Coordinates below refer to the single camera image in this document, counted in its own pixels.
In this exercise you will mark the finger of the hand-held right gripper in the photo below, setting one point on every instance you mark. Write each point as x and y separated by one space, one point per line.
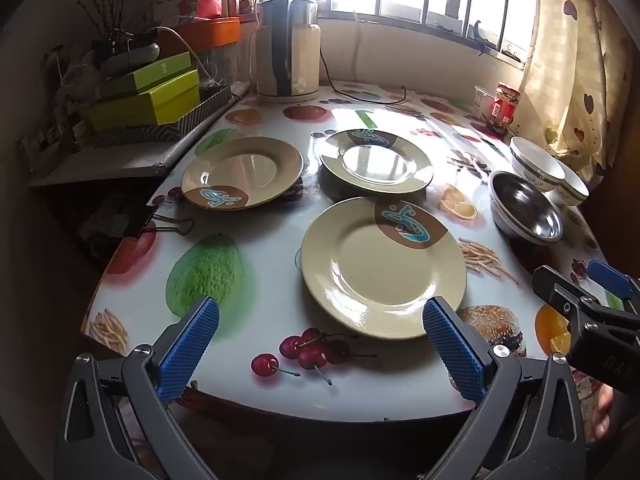
557 290
610 277

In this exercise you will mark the chevron patterned tray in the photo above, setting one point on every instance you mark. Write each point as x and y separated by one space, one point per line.
150 133

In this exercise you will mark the food print tablecloth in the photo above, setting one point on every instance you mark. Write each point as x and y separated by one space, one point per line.
250 280

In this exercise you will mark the white electric kettle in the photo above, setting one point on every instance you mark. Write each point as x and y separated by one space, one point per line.
300 55

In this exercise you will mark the small binder clip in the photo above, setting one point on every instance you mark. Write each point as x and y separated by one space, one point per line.
512 51

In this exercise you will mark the person's right hand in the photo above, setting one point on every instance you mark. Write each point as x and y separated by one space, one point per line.
602 412

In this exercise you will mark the black binder clip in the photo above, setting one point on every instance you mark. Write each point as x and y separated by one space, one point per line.
137 222

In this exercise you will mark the glass jar red label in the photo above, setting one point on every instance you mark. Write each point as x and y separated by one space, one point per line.
504 107

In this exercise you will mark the black window clamp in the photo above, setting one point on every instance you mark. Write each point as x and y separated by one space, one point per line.
477 35

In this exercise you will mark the grey oblong device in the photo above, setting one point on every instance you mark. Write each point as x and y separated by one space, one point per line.
135 55

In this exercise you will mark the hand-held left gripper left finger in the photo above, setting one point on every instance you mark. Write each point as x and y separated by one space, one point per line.
192 340

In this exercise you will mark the beige plate brown patch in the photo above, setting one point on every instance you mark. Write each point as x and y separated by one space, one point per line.
370 270
375 162
240 167

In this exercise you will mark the translucent plastic container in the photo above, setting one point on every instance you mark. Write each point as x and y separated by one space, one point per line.
481 97

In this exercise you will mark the cream heart print curtain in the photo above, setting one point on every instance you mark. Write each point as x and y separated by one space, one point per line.
570 60

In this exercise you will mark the stainless steel bowl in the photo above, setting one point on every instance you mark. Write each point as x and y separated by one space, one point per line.
525 205

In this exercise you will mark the dark vase with twigs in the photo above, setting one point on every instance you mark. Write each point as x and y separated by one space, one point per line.
107 45

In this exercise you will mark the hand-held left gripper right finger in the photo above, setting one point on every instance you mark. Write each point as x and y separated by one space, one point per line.
452 345

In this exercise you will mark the orange box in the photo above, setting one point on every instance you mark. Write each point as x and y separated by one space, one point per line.
215 32

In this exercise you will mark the small green box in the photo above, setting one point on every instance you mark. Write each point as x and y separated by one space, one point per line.
150 72

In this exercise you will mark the crumpled plastic bag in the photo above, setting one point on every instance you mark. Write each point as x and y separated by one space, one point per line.
75 85

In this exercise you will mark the white blue-striped bowl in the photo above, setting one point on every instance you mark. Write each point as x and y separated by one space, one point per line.
532 160
575 190

